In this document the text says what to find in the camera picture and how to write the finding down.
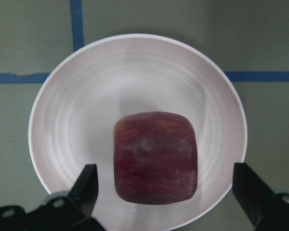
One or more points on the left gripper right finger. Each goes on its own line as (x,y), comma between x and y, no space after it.
(251,192)

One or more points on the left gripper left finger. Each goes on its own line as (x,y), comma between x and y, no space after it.
(84,192)

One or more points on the red apple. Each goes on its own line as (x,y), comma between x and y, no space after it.
(155,158)

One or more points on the pink plate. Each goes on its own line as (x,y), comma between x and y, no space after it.
(72,120)

